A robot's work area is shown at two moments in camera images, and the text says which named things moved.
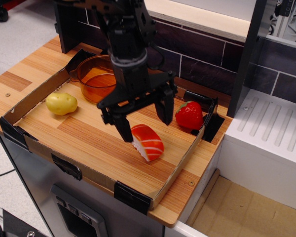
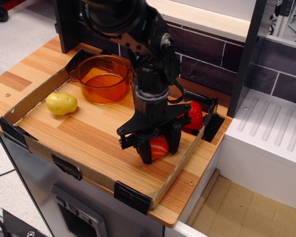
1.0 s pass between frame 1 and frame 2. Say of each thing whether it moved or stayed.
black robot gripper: moved
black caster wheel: stayed
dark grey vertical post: stayed
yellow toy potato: stayed
